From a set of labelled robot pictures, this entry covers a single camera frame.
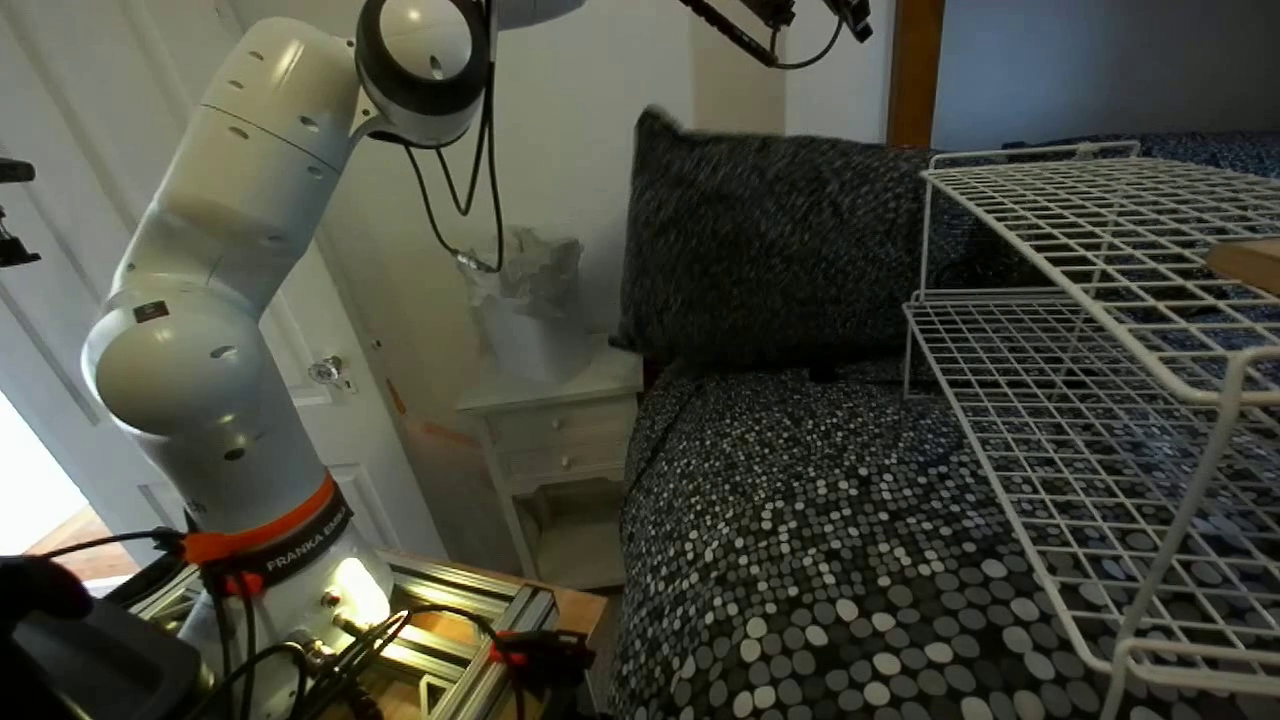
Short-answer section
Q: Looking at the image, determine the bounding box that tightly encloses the white nightstand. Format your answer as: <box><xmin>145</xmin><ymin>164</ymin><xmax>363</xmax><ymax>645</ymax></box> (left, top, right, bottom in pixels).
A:
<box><xmin>455</xmin><ymin>349</ymin><xmax>648</xmax><ymax>592</ymax></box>

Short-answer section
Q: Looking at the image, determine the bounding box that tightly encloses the aluminium base frame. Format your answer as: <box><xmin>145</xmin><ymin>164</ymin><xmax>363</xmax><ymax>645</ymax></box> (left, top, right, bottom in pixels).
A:
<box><xmin>317</xmin><ymin>553</ymin><xmax>603</xmax><ymax>720</ymax></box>

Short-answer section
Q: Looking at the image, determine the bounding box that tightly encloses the red black clamp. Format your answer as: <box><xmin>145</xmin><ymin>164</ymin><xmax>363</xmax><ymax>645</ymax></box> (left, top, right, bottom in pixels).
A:
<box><xmin>483</xmin><ymin>628</ymin><xmax>601</xmax><ymax>689</ymax></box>

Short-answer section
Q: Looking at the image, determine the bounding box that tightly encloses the thin wrist camera cable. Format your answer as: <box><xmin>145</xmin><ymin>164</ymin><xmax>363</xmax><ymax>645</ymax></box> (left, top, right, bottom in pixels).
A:
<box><xmin>766</xmin><ymin>12</ymin><xmax>852</xmax><ymax>71</ymax></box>

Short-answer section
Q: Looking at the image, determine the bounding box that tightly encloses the white panelled door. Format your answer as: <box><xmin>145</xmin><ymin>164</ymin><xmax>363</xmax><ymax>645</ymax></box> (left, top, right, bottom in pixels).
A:
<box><xmin>0</xmin><ymin>0</ymin><xmax>463</xmax><ymax>574</ymax></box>

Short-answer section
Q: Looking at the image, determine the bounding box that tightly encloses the black dotted pillow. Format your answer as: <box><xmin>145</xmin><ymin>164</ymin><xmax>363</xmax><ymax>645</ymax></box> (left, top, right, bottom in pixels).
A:
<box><xmin>616</xmin><ymin>103</ymin><xmax>939</xmax><ymax>389</ymax></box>

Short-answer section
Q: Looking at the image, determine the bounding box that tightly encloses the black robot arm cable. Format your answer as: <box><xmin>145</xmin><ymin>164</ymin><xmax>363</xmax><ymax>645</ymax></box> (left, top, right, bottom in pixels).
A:
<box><xmin>397</xmin><ymin>71</ymin><xmax>511</xmax><ymax>281</ymax></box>

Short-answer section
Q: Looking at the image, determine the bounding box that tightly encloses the bin with plastic bag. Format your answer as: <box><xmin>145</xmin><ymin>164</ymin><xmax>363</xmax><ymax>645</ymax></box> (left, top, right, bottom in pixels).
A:
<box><xmin>458</xmin><ymin>226</ymin><xmax>601</xmax><ymax>392</ymax></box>

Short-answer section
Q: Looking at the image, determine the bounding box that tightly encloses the wooden bunk bed frame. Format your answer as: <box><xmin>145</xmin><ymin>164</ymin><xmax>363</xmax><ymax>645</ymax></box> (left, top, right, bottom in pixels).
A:
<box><xmin>884</xmin><ymin>0</ymin><xmax>949</xmax><ymax>154</ymax></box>

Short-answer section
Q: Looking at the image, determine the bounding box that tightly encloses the white wire rack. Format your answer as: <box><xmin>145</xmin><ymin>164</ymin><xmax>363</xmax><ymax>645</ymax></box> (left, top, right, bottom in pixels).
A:
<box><xmin>899</xmin><ymin>136</ymin><xmax>1280</xmax><ymax>720</ymax></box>

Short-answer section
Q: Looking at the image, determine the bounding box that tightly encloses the black box device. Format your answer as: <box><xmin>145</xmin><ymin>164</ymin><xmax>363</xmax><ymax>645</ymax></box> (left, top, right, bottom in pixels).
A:
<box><xmin>0</xmin><ymin>558</ymin><xmax>208</xmax><ymax>720</ymax></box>

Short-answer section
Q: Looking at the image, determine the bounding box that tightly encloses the black camera stand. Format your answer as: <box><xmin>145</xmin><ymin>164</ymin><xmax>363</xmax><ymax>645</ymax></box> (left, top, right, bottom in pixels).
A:
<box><xmin>0</xmin><ymin>156</ymin><xmax>45</xmax><ymax>271</ymax></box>

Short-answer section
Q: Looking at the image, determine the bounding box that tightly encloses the wooden base board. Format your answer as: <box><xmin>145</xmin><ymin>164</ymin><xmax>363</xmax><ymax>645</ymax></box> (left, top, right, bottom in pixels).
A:
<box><xmin>385</xmin><ymin>580</ymin><xmax>616</xmax><ymax>720</ymax></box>

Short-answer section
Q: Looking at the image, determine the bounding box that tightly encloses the metal door handle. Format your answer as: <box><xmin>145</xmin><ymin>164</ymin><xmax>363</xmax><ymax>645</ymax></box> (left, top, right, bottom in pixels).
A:
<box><xmin>308</xmin><ymin>354</ymin><xmax>358</xmax><ymax>407</ymax></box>

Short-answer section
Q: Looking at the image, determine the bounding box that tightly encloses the black base cable bundle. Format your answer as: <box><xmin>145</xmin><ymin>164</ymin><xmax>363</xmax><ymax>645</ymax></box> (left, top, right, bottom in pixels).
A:
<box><xmin>36</xmin><ymin>523</ymin><xmax>451</xmax><ymax>720</ymax></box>

